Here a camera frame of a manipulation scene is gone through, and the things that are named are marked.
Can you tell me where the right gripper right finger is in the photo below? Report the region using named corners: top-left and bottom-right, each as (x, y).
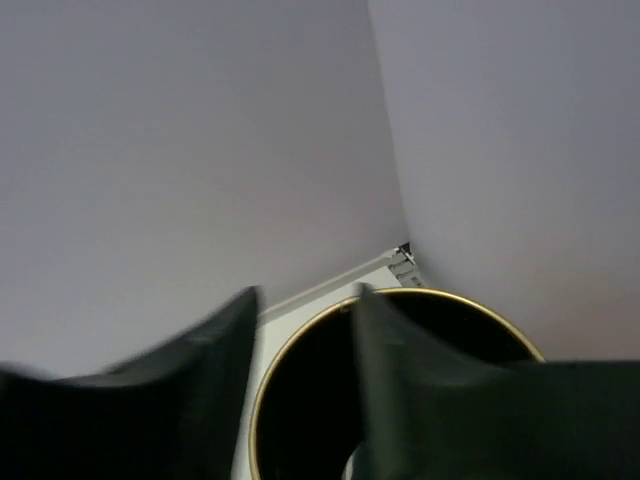
top-left (352, 285), bottom-right (639, 479)

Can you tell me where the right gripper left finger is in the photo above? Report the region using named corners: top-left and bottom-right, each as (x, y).
top-left (1, 287), bottom-right (259, 479)

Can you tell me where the orange cylindrical bin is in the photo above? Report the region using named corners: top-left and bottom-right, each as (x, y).
top-left (248, 287), bottom-right (543, 479)

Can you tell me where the aluminium table rail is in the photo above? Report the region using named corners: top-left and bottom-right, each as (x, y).
top-left (261, 243), bottom-right (429, 324)

